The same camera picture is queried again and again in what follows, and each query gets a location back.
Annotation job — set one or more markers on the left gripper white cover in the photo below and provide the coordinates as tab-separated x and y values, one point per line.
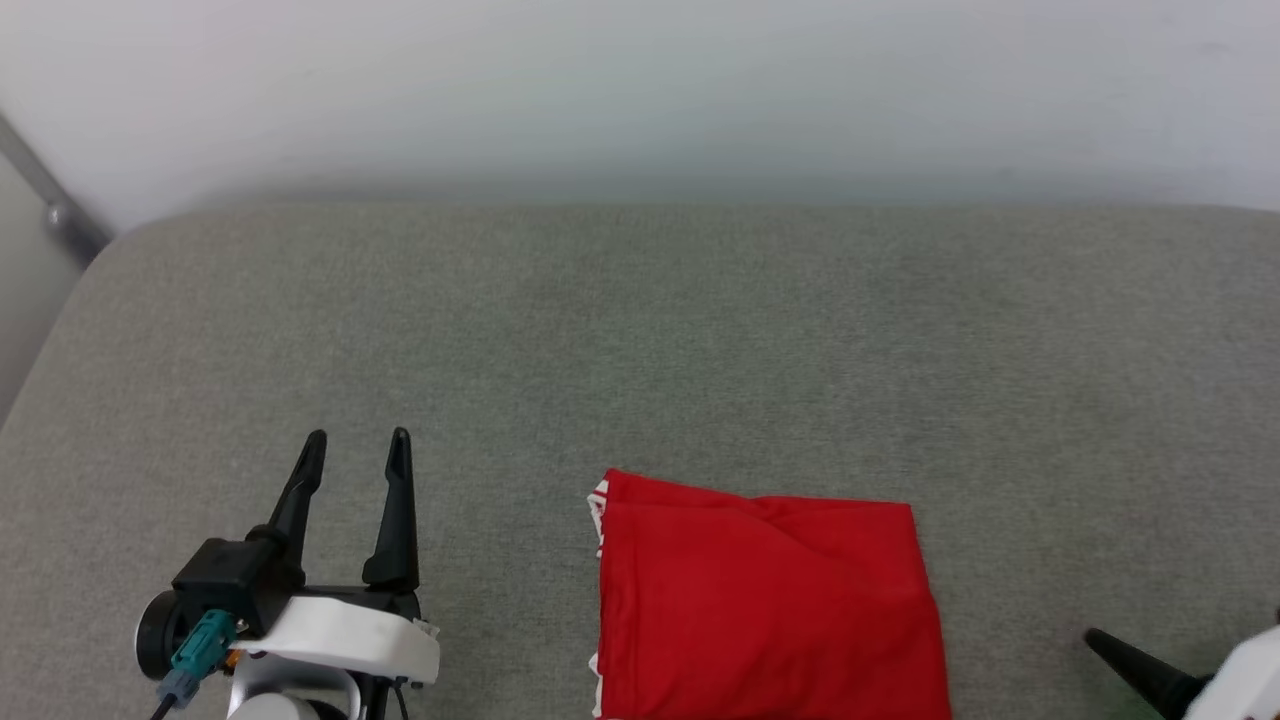
350	630

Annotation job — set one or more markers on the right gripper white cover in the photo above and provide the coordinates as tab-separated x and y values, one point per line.
1245	680

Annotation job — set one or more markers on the red shirt with white sleeves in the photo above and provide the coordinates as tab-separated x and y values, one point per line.
770	610

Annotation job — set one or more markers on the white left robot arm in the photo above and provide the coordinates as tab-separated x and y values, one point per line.
300	695

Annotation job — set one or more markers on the grey metal bar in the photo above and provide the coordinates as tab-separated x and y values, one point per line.
55	205

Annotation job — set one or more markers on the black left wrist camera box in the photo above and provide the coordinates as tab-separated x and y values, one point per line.
225	590

